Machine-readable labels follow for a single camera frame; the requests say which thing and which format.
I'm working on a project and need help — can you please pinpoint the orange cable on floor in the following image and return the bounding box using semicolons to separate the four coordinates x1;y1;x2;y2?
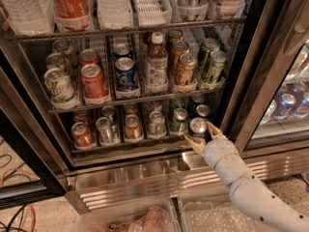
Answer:
0;167;37;232

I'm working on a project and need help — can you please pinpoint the green can bottom front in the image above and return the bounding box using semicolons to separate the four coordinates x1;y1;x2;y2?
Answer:
170;108;187;133

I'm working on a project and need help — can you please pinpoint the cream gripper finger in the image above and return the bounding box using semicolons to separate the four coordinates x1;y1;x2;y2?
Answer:
184;134;206;156
207;121;226;139

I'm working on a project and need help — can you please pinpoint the blue pepsi can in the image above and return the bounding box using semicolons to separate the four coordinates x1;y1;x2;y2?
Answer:
189;117;208;140
196;104;211;118
115;57;139;92

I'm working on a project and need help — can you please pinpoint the clear plastic bin right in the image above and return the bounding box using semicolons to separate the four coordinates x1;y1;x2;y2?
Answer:
178;193;258;232

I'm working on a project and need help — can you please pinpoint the blue pepsi can behind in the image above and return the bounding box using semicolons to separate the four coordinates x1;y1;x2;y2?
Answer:
196;104;211;118

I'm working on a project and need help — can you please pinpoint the clear plastic bin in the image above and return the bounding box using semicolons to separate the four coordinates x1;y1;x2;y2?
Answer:
178;193;258;232
71;197;181;232

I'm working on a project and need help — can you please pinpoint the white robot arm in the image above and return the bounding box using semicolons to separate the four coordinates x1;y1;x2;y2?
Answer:
184;121;309;232

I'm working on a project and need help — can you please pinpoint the silver can bottom front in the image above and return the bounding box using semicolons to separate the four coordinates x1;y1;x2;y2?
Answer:
148;111;166;136

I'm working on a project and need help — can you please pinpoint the orange can bottom front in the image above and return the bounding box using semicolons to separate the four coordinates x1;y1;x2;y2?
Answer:
125;115;142;139

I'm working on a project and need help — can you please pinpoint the red coke bottle top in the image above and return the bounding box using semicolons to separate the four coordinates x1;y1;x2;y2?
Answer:
53;0;89;19

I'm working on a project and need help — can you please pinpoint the glass fridge door right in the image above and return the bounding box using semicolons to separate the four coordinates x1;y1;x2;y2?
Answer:
229;0;309;156

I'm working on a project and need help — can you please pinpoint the red coke can front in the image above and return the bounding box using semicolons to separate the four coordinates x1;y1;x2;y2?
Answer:
81;64;108;99

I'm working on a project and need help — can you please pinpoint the green can middle front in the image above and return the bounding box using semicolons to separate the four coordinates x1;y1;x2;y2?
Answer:
202;50;228;84

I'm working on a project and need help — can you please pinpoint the brown tea bottle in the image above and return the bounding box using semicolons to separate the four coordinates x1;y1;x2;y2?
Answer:
145;32;168;86

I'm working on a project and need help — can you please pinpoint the orange can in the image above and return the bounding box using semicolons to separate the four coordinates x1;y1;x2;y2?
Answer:
125;115;142;139
174;53;197;86

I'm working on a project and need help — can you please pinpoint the green 7up can front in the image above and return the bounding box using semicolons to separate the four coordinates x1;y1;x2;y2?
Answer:
44;68;76;103

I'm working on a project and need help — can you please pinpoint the clear water bottle top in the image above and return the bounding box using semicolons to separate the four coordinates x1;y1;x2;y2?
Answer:
0;0;55;36

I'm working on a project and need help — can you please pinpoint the silver diet can bottom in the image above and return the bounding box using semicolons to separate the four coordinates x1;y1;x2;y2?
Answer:
96;117;113;143

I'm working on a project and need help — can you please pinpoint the orange can middle front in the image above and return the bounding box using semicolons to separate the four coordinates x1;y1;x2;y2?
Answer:
174;53;197;86

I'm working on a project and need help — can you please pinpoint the clear plastic bin left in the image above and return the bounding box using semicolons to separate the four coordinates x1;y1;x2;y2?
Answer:
71;197;181;232

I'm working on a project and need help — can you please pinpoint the blue pepsi can front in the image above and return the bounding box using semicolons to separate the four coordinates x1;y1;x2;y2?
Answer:
189;117;208;140

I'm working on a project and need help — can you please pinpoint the red can bottom front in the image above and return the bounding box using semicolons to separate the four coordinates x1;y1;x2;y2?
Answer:
71;122;95;147

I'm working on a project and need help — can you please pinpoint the blue pepsi can middle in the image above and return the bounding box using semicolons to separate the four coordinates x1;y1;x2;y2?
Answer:
115;57;139;92

